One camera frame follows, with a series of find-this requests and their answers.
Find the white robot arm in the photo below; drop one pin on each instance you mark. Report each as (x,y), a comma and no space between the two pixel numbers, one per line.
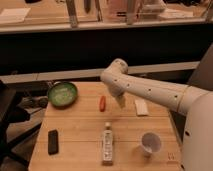
(194,103)

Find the white folded napkin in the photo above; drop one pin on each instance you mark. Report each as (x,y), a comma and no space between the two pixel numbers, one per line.
(141,107)

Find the metal post on shelf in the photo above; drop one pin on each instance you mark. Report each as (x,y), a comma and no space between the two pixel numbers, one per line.
(72,13)

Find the black office chair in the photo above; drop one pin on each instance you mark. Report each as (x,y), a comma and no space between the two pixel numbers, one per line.
(10,112)

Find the white device on shelf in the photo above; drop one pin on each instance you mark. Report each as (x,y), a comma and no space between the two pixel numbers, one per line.
(151,9)

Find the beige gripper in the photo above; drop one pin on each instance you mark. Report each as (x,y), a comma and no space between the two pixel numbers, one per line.
(121,101)

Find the white paper sheet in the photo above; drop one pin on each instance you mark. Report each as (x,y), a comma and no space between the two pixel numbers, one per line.
(14,15)

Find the green ceramic bowl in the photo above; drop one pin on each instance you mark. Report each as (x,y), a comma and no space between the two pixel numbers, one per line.
(62,94)

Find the clear plastic bottle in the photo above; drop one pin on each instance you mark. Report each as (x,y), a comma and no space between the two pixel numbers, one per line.
(107,145)

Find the red pepper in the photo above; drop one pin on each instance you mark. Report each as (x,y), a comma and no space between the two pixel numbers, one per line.
(102,104)

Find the black rectangular block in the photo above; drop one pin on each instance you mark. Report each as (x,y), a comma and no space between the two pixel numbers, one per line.
(53,145)

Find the white paper cup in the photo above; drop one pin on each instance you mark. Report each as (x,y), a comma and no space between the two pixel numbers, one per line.
(150,144)

